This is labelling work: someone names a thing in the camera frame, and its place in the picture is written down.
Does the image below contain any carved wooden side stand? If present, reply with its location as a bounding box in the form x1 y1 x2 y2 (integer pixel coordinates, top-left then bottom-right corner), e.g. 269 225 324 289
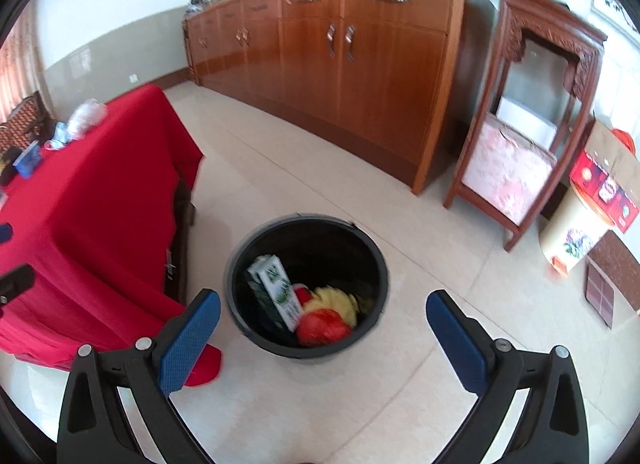
444 0 608 251

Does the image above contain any black cast iron teapot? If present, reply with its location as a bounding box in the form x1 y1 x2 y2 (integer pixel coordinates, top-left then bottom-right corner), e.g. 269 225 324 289
0 146 23 188

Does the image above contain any red plastic bag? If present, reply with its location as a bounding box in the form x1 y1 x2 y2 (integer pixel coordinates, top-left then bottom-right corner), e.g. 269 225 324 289
294 284 353 347

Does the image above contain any white box on stand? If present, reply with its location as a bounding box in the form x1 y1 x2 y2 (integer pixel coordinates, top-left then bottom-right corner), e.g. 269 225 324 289
496 97 556 150

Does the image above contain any wooden lattice bench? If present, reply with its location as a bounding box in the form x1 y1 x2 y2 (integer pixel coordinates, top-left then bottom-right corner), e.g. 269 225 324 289
0 91 56 153

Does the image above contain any small potted plant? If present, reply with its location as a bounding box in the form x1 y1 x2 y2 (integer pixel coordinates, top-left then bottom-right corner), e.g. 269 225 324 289
186 0 212 14

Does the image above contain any light blue cloth mask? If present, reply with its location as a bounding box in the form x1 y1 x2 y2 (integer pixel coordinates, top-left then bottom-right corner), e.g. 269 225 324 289
43 122 70 151

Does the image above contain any green white carton box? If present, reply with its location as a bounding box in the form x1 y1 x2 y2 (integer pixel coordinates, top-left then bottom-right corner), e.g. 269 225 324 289
245 255 304 332

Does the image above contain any long wooden sideboard cabinet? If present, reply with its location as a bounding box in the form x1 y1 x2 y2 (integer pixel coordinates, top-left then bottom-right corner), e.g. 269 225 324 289
182 0 497 193

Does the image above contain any brown tile sample board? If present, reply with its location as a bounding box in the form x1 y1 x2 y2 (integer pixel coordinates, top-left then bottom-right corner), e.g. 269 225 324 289
585 231 639 330

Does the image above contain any white floral bin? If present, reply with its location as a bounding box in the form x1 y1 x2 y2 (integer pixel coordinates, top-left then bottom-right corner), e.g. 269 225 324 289
539 184 614 276

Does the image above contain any red tablecloth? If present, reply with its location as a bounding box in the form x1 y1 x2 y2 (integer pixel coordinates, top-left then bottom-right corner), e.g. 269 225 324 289
1 85 203 370

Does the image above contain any clear plastic bag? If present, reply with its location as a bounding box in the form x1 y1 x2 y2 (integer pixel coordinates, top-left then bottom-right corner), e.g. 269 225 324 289
66 99 107 141

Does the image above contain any blue paper cup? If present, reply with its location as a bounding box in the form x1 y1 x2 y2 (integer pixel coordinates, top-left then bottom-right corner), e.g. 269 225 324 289
13 140 43 179

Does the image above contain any cardboard box with red print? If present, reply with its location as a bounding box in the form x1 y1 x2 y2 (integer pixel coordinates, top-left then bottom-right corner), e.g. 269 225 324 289
570 119 639 233

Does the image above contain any black trash bucket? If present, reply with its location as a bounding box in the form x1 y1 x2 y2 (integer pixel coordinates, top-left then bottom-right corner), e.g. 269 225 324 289
224 214 390 360

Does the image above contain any pink patterned curtain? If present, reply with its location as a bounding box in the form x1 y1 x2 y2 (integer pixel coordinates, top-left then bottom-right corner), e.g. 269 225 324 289
0 0 53 122

